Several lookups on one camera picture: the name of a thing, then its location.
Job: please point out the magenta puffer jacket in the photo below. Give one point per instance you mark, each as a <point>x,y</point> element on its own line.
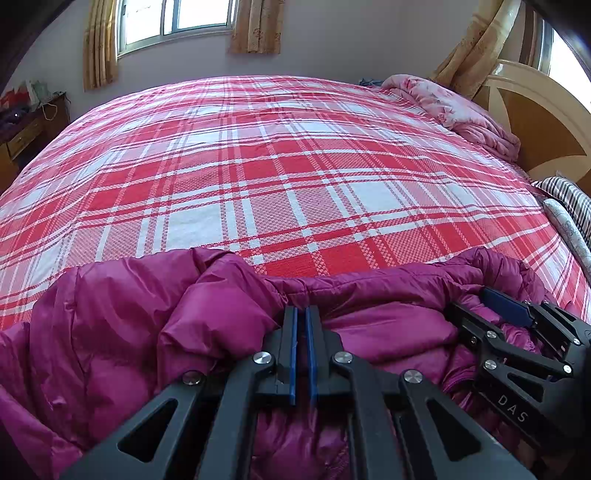
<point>138,332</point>

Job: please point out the red and white bag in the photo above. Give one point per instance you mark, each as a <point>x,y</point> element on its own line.
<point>14,97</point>

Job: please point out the small sliding window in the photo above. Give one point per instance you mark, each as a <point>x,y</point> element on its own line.
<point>175,21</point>

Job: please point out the brown wooden desk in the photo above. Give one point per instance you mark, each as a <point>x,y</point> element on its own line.
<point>23,138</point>

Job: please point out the yellow floral curtain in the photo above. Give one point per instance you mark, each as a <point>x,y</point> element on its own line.
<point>256,27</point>
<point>99,46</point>
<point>480,46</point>

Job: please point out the blue cloth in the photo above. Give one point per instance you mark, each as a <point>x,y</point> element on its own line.
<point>371,83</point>

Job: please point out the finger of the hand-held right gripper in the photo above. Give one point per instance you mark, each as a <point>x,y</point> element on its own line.
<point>505,304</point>
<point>475,330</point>

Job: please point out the wooden headboard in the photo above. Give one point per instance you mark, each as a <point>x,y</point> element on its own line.
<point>540,115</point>

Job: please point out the large window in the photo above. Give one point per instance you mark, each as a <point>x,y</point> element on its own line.
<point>565,60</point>

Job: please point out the striped pillow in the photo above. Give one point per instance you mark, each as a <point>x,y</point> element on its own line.
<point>570,196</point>

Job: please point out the grey floral pillow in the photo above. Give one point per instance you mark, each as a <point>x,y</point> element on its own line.
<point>572,230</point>

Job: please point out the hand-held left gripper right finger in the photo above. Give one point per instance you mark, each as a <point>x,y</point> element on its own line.
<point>311,355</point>

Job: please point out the pink folded blanket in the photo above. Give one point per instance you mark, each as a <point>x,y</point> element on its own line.
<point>457,110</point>

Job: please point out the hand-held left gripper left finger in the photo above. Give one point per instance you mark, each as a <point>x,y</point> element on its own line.
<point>292,355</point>

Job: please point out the red plaid bed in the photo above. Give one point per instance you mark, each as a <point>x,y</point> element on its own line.
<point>277,175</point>

